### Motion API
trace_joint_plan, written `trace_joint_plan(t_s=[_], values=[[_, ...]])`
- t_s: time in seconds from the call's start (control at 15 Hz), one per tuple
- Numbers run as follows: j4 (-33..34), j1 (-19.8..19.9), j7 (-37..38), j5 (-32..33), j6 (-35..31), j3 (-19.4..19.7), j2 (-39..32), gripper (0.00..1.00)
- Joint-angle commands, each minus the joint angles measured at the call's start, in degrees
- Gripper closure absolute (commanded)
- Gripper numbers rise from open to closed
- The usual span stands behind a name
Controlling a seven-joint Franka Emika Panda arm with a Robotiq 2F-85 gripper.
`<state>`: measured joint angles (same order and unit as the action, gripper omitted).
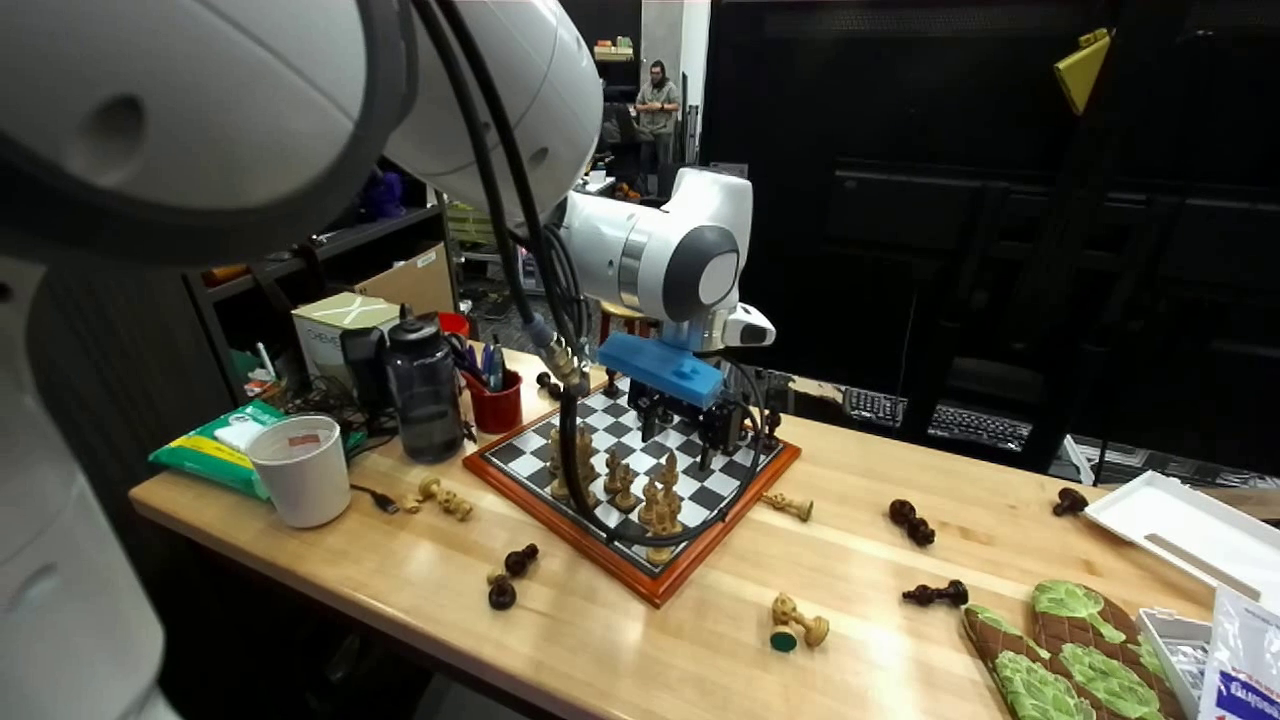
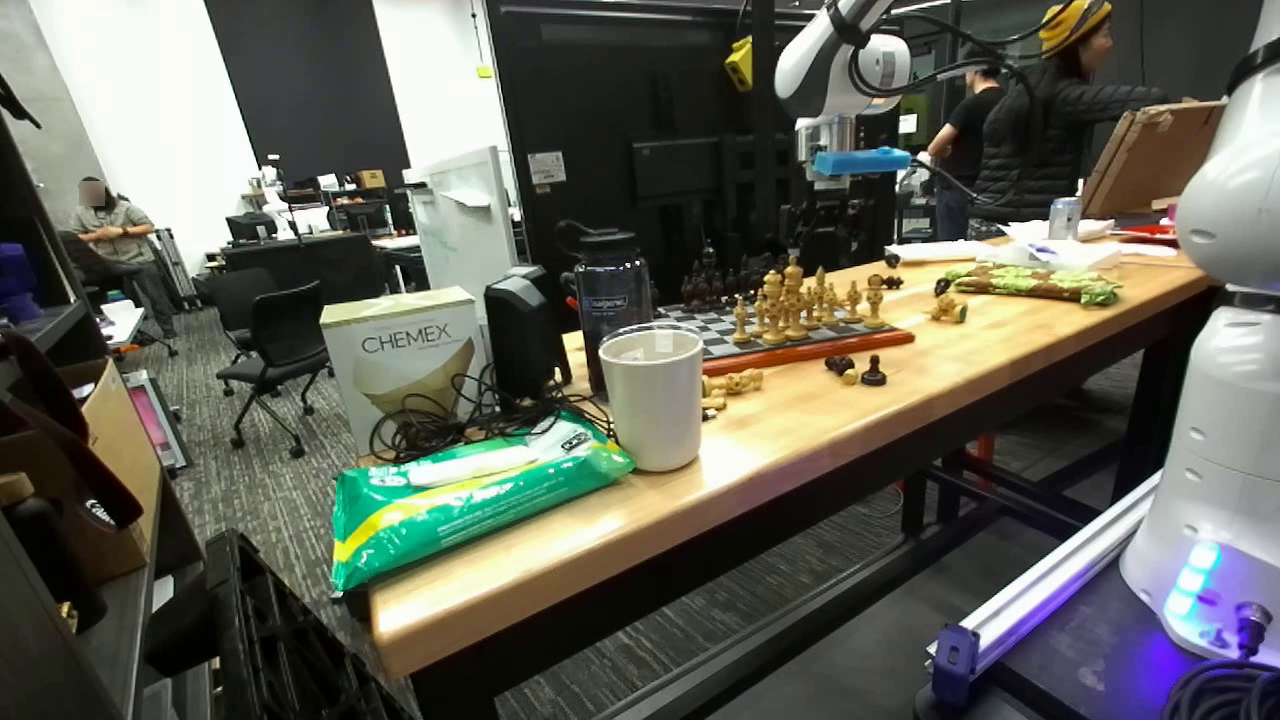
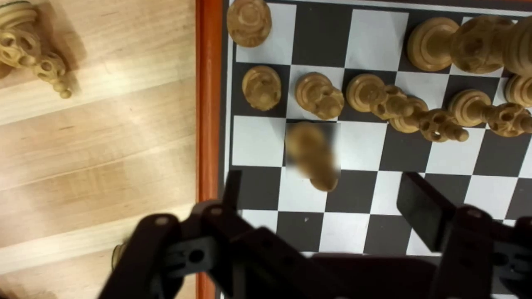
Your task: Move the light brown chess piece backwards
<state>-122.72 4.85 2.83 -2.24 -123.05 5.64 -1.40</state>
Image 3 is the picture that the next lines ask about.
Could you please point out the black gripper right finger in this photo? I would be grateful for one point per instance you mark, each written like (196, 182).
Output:
(425, 213)

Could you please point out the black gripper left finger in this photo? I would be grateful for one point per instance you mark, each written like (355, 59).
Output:
(232, 193)

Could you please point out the light brown chess piece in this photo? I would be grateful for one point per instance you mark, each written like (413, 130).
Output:
(482, 110)
(432, 44)
(33, 51)
(440, 127)
(317, 95)
(261, 87)
(312, 155)
(482, 44)
(520, 90)
(247, 21)
(375, 99)

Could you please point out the chess board with orange frame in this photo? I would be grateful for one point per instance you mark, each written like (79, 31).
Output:
(365, 193)

